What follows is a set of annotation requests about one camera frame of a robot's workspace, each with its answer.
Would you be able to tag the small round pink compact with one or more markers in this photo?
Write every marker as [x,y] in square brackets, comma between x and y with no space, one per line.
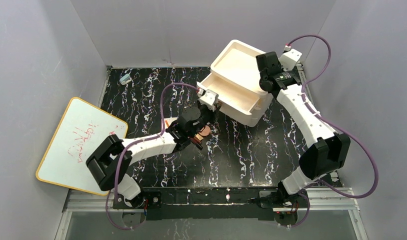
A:
[205,131]

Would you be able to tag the yellow framed whiteboard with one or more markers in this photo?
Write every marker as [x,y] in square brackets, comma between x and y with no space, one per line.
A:
[82,128]

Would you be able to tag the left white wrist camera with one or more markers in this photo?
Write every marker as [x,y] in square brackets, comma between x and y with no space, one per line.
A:
[209,98]

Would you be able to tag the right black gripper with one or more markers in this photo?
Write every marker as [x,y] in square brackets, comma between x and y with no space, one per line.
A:
[264,85]

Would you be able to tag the white drawer organizer box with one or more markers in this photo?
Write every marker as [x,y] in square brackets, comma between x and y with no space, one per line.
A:
[237,64]

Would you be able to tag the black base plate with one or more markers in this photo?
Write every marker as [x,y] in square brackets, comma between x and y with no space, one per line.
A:
[169,203]

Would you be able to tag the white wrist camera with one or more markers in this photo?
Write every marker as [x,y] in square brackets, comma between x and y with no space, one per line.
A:
[289,59]
[209,98]

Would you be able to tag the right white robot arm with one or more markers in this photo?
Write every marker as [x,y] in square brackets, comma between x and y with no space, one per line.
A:
[326,148]

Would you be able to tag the white pull-out drawer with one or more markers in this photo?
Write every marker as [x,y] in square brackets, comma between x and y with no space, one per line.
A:
[234,98]

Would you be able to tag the beige makeup tube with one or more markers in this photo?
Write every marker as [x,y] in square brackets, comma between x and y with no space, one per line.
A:
[198,137]

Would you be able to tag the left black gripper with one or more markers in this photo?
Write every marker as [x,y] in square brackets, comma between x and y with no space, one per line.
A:
[207,110]

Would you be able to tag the white square makeup packet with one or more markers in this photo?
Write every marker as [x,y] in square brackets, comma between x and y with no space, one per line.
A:
[169,121]

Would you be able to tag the small white blue clip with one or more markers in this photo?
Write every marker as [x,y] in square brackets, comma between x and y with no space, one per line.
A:
[125,79]

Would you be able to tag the aluminium rail frame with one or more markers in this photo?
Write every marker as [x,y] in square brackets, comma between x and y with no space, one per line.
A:
[234,156]

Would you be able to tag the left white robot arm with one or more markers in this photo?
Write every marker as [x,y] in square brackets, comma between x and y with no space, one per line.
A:
[109,163]

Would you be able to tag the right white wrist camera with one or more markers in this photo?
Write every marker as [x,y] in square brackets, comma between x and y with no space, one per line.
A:
[289,59]

